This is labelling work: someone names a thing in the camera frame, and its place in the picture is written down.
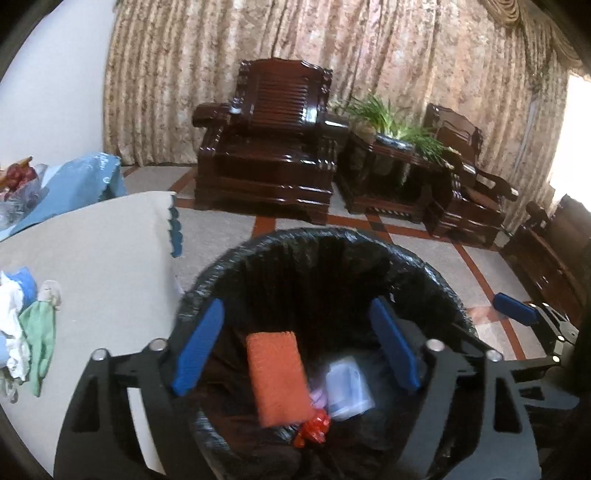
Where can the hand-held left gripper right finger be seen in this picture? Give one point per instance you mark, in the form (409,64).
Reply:
(397,350)

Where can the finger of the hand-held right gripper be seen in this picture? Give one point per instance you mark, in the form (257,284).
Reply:
(531,364)
(515,310)

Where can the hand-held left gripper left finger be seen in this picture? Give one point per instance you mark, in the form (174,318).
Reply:
(198,346)

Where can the orange sponge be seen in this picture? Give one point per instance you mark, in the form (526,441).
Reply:
(277,374)

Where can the trash bin with black liner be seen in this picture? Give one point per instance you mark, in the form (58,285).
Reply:
(323,242)

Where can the blue plastic bag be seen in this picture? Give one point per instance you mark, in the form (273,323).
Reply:
(27,284)

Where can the clear plastic container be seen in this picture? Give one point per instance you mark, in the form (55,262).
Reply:
(347,387)

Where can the dark wooden sofa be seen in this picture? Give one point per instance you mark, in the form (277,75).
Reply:
(554,258)

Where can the red crumpled wrapper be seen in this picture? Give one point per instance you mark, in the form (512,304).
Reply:
(314,429)

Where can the dark wooden side table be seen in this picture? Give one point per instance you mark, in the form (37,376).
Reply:
(383,194)

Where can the beige crumpled paper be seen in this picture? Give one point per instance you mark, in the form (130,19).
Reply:
(50,290)

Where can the green cloth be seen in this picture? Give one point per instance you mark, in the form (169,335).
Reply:
(39,341)

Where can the bright window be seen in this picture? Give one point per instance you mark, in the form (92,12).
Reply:
(577,138)

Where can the white crumpled tissue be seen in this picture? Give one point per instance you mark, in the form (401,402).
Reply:
(9,314)

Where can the light blue tablecloth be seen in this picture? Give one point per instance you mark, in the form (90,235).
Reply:
(69,194)

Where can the dark wooden slatted armchair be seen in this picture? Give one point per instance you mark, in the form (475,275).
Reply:
(272,152)

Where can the clear glass fruit bowl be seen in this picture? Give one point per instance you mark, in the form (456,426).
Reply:
(27,198)

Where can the potted green plant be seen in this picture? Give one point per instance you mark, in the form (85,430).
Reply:
(378,115)

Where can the beige patterned curtain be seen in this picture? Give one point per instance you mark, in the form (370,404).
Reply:
(184,69)

